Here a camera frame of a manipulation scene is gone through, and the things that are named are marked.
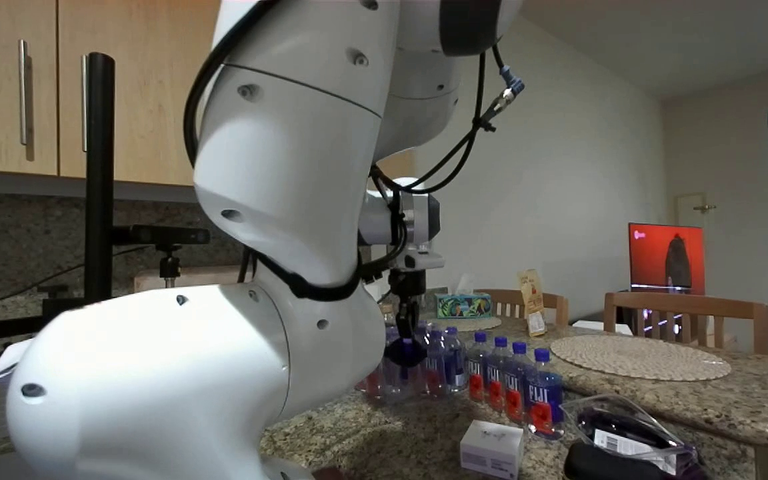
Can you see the black pole stand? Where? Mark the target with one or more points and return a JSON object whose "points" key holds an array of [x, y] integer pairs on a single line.
{"points": [[99, 173]]}

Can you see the patterned tissue box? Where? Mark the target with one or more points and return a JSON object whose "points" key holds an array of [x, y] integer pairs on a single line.
{"points": [[462, 306]]}

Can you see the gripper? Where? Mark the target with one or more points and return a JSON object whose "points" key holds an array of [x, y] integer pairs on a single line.
{"points": [[407, 283]]}

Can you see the small white box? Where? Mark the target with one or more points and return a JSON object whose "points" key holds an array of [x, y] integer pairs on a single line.
{"points": [[490, 448]]}

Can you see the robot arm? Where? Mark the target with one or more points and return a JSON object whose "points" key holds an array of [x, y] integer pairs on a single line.
{"points": [[277, 166]]}

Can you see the clear zip bag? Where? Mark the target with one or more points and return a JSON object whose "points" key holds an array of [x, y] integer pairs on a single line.
{"points": [[624, 416]]}

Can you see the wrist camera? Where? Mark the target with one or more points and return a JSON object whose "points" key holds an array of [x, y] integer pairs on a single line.
{"points": [[424, 260]]}

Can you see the tan labelled packet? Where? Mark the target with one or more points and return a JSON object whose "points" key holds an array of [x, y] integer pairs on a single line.
{"points": [[532, 293]]}

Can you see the wooden wall cabinet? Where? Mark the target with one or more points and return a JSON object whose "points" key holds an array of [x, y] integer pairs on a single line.
{"points": [[137, 100]]}

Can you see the camera on mount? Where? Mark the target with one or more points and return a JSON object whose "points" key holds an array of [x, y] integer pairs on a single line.
{"points": [[170, 234]]}

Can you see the wooden chair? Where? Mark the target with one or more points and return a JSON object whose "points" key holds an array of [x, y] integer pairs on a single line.
{"points": [[517, 303], [684, 306]]}

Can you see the round woven placemat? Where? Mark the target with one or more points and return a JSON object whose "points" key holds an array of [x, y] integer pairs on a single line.
{"points": [[637, 358], [474, 324]]}

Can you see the cluster of water bottles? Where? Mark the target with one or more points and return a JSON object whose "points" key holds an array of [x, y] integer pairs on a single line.
{"points": [[374, 383]]}

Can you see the black pouch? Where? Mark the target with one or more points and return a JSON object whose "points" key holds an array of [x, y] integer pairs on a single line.
{"points": [[604, 465]]}

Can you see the white paper sheet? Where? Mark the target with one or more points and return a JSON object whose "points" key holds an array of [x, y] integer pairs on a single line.
{"points": [[7, 363]]}

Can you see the white door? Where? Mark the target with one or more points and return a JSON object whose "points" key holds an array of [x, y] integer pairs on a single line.
{"points": [[689, 213]]}

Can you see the beige wooden board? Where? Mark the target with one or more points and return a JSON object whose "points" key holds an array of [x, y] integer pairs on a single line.
{"points": [[210, 276]]}

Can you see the blue cap water bottle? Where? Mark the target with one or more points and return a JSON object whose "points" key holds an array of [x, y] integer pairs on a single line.
{"points": [[496, 376], [516, 386], [476, 370], [434, 370], [454, 363], [545, 400]]}

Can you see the television screen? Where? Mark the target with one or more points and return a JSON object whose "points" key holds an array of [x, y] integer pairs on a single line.
{"points": [[654, 256]]}

